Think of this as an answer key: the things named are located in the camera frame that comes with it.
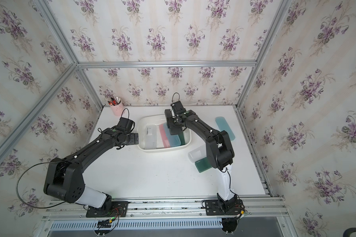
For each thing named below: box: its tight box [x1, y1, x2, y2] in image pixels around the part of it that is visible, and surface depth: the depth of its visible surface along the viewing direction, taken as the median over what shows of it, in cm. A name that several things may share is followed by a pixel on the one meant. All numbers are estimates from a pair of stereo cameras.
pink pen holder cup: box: [108, 99, 124, 117], surface depth 110 cm
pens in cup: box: [107, 96, 122, 106], surface depth 112 cm
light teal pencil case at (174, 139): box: [163, 122, 182, 147], surface depth 97 cm
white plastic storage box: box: [136, 114, 192, 153], surface depth 100 cm
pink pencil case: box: [158, 123, 171, 148], surface depth 100 cm
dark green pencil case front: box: [194, 157, 213, 174], surface depth 90 cm
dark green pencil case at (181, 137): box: [178, 131, 186, 146], surface depth 98 cm
